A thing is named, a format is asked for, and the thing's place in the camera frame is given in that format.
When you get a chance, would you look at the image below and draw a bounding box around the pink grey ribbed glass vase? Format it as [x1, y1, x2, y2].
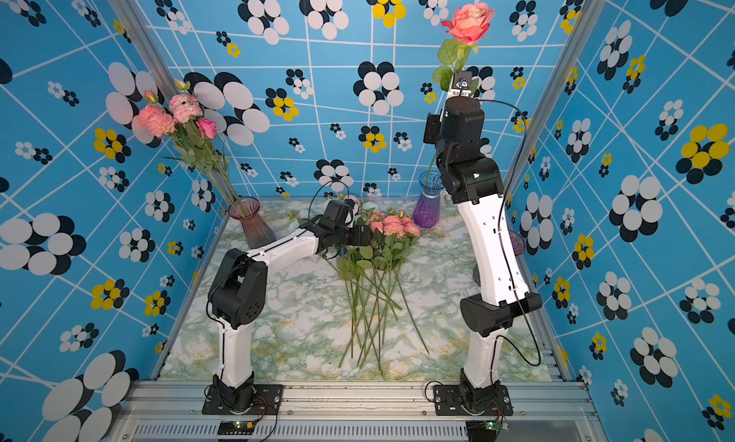
[229, 196, 277, 249]

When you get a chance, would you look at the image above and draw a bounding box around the coral pink rose stem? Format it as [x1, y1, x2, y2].
[424, 2, 496, 182]

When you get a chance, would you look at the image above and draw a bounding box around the magenta pink rose stem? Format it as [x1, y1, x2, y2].
[196, 118, 238, 206]

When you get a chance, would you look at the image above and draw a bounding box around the large pink carnation stem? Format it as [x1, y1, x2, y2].
[136, 90, 231, 202]

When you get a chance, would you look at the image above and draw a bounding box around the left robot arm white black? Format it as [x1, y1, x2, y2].
[203, 197, 372, 414]

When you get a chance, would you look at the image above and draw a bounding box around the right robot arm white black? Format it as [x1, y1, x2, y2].
[424, 94, 541, 415]

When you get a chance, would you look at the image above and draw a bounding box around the bunch of pink flowers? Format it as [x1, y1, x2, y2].
[319, 202, 428, 379]

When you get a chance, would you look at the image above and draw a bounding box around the purple blue ribbed glass vase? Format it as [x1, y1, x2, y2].
[413, 170, 444, 229]

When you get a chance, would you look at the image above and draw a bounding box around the left green circuit board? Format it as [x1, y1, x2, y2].
[217, 421, 256, 436]

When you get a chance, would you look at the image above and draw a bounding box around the green circuit board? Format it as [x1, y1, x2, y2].
[465, 421, 508, 442]
[217, 421, 256, 436]

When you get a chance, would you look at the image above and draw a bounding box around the right green circuit board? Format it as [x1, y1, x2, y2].
[465, 421, 508, 442]

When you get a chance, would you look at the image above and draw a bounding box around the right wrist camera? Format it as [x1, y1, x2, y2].
[440, 71, 473, 120]

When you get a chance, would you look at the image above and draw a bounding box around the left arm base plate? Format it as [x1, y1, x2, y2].
[201, 383, 285, 416]

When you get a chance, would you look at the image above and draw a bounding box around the right aluminium corner post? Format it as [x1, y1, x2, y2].
[503, 0, 607, 194]

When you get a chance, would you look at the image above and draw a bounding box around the aluminium corner post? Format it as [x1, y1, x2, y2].
[503, 0, 607, 194]
[98, 0, 237, 205]

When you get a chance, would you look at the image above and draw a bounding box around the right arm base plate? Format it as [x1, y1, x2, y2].
[430, 382, 514, 417]

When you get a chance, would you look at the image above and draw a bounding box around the aluminium front frame rail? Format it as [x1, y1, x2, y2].
[109, 382, 608, 441]

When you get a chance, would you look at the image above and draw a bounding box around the left aluminium corner post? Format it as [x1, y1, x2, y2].
[98, 0, 237, 205]

